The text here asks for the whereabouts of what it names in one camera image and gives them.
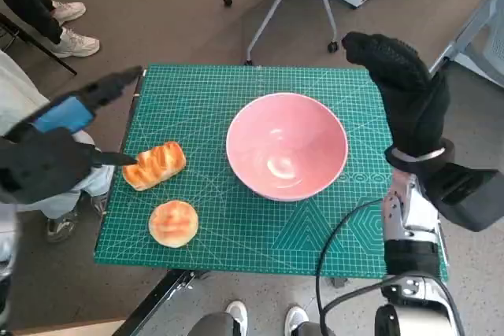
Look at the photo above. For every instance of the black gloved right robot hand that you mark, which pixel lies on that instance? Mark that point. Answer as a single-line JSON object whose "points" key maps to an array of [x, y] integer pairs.
{"points": [[413, 104]]}

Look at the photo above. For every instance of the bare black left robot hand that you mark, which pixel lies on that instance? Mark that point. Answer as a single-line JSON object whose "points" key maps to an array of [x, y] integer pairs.
{"points": [[67, 113]]}

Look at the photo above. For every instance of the long toy bread loaf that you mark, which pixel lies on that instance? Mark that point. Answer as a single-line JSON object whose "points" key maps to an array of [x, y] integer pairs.
{"points": [[157, 165]]}

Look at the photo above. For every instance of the pink bowl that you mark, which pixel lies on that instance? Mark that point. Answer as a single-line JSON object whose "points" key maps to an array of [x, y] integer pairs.
{"points": [[287, 135]]}

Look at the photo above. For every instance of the round toy bread bun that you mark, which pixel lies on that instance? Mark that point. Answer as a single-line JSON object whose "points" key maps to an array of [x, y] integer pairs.
{"points": [[173, 224]]}

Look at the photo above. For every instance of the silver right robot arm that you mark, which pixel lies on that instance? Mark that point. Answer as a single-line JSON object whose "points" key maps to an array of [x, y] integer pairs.
{"points": [[409, 210]]}

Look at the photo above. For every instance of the black stand leg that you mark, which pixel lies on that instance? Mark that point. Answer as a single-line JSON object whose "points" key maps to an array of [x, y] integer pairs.
{"points": [[55, 58]]}

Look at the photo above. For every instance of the grey mesh chair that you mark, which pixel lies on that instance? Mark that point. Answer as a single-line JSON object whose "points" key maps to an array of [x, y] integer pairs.
{"points": [[492, 45]]}

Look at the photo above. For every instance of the green cutting mat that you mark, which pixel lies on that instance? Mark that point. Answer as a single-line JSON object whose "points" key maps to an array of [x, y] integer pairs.
{"points": [[220, 88]]}

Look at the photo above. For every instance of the grey table clamp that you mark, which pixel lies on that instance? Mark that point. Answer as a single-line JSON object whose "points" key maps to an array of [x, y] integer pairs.
{"points": [[338, 282]]}

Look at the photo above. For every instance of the tan wooden board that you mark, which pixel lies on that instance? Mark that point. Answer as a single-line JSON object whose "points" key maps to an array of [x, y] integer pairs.
{"points": [[71, 328]]}

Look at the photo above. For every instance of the person with grey knees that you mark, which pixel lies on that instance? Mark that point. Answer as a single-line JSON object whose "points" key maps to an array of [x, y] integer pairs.
{"points": [[236, 312]]}

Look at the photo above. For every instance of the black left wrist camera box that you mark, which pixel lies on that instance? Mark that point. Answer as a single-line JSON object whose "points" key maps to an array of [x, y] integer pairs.
{"points": [[39, 170]]}

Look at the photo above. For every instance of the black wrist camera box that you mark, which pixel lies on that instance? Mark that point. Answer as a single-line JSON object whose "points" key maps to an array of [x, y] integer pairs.
{"points": [[39, 170], [464, 194]]}

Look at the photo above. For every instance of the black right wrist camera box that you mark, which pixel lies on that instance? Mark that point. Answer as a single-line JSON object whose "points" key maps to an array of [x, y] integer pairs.
{"points": [[464, 194]]}

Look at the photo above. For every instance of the black metal table rail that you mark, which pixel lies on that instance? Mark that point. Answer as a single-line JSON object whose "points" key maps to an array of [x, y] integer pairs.
{"points": [[157, 300]]}

